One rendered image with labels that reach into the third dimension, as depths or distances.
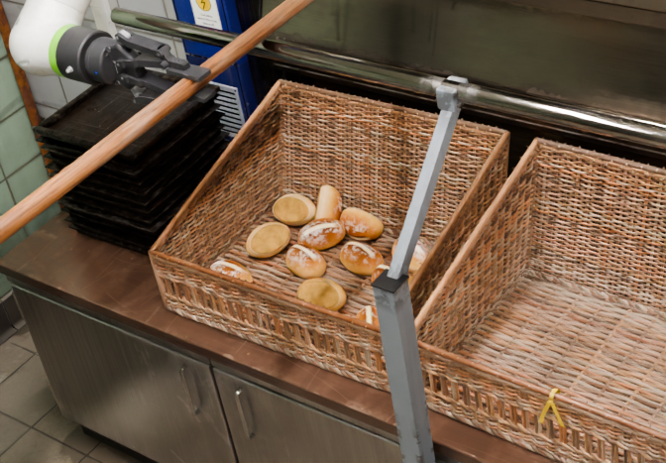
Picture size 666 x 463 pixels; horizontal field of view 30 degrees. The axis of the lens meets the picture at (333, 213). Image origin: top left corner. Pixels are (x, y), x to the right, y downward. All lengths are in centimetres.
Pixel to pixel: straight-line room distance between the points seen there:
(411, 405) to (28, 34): 89
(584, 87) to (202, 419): 103
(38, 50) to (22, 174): 134
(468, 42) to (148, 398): 103
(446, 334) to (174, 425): 75
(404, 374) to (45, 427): 146
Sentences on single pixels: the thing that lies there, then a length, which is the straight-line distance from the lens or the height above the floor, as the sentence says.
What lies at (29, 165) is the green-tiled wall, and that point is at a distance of 347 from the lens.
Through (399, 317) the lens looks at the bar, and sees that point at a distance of 189.
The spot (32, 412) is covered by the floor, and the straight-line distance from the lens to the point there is 330.
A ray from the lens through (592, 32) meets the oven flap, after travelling 221.
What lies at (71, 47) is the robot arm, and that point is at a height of 123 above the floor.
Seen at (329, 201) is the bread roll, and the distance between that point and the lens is 257.
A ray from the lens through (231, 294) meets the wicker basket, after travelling 233.
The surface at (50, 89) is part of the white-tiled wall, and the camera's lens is 333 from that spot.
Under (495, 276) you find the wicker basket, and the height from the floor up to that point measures 66.
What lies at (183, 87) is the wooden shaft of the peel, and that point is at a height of 121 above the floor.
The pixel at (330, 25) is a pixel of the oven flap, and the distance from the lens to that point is 250.
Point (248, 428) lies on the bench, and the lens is 251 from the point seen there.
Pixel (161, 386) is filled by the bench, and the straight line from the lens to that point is 264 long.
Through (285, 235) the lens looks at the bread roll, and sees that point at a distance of 255.
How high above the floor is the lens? 214
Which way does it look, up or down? 36 degrees down
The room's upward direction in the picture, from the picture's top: 11 degrees counter-clockwise
